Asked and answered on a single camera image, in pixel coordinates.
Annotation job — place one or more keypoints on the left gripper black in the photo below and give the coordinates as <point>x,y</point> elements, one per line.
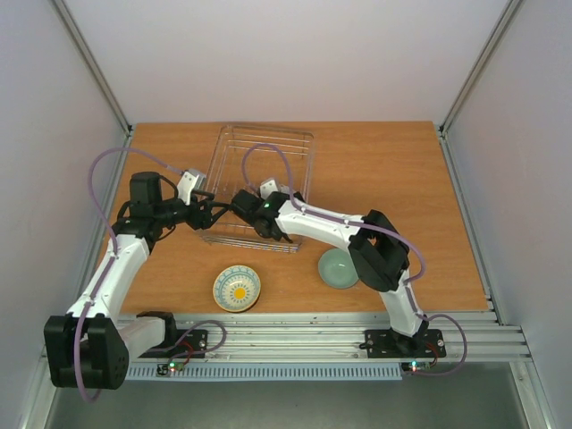
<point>197,222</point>

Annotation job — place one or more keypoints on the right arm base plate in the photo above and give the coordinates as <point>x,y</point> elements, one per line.
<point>389,344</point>

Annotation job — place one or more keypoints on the slotted cable duct grey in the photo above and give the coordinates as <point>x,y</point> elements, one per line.
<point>243,372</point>

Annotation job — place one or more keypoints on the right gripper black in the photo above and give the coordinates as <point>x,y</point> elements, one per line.
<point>244,204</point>

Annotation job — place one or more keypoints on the wire dish rack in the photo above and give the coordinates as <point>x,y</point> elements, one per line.
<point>246,156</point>

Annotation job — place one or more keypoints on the aluminium rail frame front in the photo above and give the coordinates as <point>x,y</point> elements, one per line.
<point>326,337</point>

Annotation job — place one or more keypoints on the blue yellow patterned bowl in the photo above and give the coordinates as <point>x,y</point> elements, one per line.
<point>236,289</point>

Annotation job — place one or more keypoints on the plain mint green bowl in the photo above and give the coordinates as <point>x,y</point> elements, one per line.
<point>336,269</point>

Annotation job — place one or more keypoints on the controller board with leds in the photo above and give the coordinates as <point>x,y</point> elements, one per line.
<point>417,367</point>
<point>172,367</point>

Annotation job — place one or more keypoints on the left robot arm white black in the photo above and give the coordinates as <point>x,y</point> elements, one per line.
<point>85,348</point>

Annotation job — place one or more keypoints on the left controller board with leds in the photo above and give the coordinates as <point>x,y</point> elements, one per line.
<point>172,367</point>

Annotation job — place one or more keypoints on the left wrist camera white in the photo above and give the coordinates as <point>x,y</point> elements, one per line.
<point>190,180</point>

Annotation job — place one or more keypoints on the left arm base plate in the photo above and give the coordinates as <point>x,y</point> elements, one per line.
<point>195,341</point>

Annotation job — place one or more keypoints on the right controller board with leds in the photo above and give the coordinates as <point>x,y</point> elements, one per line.
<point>417,367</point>

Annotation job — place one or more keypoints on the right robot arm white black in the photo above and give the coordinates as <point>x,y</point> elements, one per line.
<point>383,260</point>

